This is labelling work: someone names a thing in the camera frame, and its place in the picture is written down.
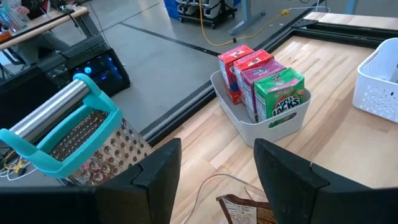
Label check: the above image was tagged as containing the brown spice pouch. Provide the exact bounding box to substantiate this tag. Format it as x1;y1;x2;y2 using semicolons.
216;194;277;224

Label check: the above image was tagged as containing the wooden desk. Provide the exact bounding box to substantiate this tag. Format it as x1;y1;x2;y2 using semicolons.
0;5;90;51

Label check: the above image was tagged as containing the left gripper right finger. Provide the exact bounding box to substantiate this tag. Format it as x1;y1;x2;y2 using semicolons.
253;138;398;224

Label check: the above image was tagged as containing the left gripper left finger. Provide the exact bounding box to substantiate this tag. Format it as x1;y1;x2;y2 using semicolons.
0;138;183;224

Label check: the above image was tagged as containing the white perforated plastic basket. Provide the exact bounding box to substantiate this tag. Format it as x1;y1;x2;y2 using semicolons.
352;37;398;124

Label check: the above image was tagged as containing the yellow extension cable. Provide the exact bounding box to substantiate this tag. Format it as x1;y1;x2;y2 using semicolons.
198;0;292;47

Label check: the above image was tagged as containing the black computer tower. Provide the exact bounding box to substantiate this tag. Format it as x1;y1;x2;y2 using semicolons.
60;34;131;98

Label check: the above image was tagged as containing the purple cereal box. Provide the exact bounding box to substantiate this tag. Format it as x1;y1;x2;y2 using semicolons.
241;59;286;124

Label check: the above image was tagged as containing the grey plastic bin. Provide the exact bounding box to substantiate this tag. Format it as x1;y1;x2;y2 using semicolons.
210;70;312;147

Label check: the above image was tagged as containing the blue-grey table leg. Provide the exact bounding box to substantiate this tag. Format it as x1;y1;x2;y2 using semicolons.
229;0;267;35

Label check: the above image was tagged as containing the black aluminium table frame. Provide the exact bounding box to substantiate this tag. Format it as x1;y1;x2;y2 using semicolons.
139;17;398;147

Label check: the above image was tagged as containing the white and yellow cable bundle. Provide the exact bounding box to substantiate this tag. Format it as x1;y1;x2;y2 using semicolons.
0;149;38;182

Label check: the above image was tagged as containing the blue equipment cart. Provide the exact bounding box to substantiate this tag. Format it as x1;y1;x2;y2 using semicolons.
164;0;240;29

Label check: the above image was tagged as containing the teal steel box grater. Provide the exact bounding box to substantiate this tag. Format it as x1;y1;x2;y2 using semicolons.
0;73;154;187

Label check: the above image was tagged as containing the red Froot Loops cereal box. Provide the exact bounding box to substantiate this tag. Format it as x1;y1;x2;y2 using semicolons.
232;49;275;103

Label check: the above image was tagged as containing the person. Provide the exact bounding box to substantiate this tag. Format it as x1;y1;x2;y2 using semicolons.
11;0;71;65

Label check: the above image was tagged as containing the clear plastic container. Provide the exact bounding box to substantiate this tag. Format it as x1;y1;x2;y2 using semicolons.
191;173;270;224

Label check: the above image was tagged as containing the green Apple Jacks cereal box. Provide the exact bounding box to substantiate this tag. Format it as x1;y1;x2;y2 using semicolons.
254;67;305;123

